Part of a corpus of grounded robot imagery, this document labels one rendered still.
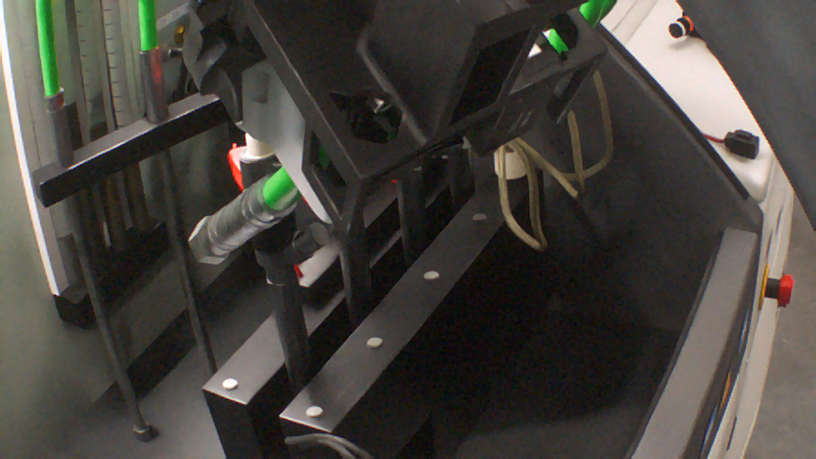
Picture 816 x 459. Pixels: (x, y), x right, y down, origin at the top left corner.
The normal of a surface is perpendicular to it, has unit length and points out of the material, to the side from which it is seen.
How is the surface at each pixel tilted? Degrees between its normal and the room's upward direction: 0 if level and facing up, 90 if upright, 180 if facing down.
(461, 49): 103
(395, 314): 0
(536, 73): 46
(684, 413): 0
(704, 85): 0
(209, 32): 132
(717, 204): 90
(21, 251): 90
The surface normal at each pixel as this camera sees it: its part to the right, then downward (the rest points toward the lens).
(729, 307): -0.09, -0.86
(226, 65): 0.53, 0.83
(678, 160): -0.45, 0.49
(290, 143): -0.84, 0.48
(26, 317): 0.89, 0.16
